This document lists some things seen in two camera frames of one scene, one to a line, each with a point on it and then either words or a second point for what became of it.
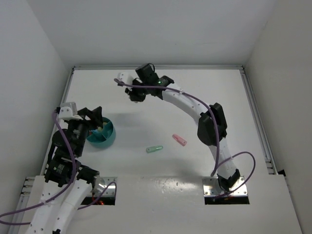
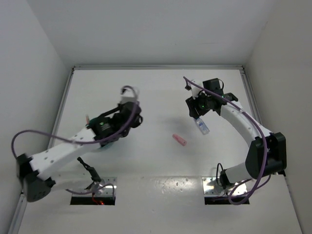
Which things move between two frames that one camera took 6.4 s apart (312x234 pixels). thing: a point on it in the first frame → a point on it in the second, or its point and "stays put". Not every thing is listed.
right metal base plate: (212, 187) stays put
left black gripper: (95, 115) → (136, 123)
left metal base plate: (101, 183) stays put
